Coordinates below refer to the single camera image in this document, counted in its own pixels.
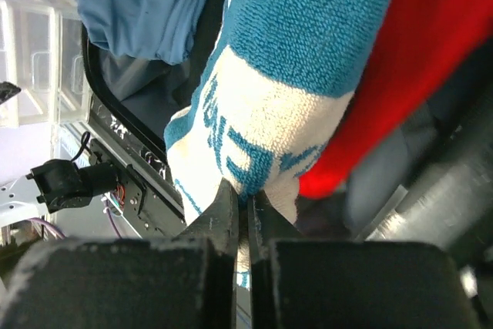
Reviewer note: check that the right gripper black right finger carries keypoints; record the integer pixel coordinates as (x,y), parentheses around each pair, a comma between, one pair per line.
(297,282)

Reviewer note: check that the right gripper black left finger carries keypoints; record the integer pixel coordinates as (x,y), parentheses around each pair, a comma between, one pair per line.
(186,281)

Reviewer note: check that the blue white terry towel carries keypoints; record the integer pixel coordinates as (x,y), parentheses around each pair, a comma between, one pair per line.
(274,90)

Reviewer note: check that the blue cotton shirt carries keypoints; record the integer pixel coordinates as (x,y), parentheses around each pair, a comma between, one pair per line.
(144,29)

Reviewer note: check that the red garment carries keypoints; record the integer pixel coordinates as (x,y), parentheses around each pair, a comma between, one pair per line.
(419,45)

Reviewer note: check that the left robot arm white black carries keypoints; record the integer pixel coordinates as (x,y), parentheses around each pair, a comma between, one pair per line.
(56,185)

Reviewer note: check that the white drawer organizer box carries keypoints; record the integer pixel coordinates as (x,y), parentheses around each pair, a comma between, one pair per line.
(41,53)

